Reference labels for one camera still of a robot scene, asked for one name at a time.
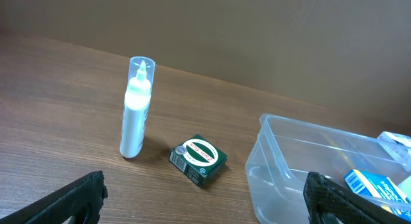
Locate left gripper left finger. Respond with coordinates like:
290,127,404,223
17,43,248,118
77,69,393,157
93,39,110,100
1,171,108,224

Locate blue VapoDrops box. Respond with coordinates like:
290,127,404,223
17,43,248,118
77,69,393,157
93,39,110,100
344,169,410,203

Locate white medicine box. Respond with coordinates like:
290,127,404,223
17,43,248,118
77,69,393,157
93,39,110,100
378,131,410,165

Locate green Zam-Buk box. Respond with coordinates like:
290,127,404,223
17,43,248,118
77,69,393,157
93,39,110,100
169,134,228,187

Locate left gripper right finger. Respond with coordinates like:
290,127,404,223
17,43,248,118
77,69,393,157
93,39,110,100
303,171,408,224

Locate white spray bottle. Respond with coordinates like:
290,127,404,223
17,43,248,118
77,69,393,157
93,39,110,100
119,56,155,159

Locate clear plastic container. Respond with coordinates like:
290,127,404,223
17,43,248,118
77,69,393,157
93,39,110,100
245,114,410,223

